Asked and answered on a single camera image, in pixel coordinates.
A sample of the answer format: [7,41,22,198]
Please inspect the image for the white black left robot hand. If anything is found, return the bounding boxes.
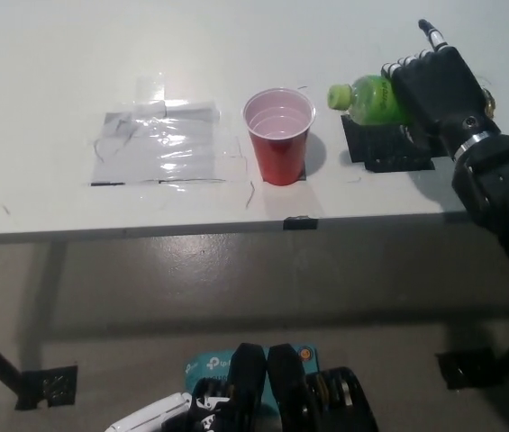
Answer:
[104,390,237,432]

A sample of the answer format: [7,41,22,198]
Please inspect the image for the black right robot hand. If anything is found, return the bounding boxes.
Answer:
[379,18,503,158]

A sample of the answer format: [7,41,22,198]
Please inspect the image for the green plastic bottle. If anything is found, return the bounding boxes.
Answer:
[327,75,417,127]

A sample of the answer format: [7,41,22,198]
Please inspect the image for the black robot torso blocks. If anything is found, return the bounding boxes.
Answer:
[195,342,379,432]

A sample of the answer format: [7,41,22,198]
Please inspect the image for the red plastic cup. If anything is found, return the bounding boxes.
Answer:
[241,87,317,186]

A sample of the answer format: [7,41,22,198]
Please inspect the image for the teal router box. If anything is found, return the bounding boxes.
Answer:
[184,344,319,406]

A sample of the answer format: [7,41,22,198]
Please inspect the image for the large black tape patch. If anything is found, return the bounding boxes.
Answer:
[341,112,435,173]

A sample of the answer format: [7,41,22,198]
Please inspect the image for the clear taped plastic sheet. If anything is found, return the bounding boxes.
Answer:
[89,99,223,186]

